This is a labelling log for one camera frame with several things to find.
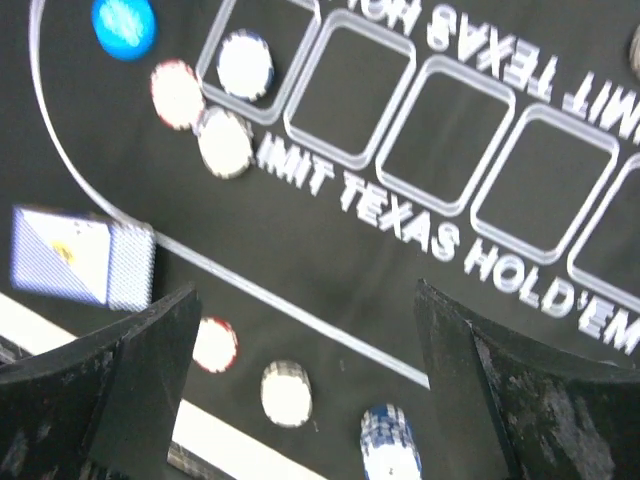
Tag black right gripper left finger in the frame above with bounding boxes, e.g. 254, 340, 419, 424
1, 284, 201, 479

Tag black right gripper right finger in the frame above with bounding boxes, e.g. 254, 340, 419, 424
414, 280, 639, 479

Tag red poker chip stack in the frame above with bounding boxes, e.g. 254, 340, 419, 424
192, 317, 238, 373

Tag blue playing card box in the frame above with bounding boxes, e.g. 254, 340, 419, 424
10, 206, 156, 312

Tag blue poker chip stack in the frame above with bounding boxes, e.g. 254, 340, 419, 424
360, 404, 422, 480

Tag grey poker chip stack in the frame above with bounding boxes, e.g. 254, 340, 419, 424
260, 360, 313, 428

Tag grey 1 poker chip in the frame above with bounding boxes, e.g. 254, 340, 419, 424
196, 107, 253, 179

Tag red 100 poker chip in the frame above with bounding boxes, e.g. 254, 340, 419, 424
150, 59, 206, 130

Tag blue small blind button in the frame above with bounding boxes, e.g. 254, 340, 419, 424
91, 0, 157, 61

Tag black poker table mat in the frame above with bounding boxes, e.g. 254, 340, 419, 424
1, 1, 639, 479

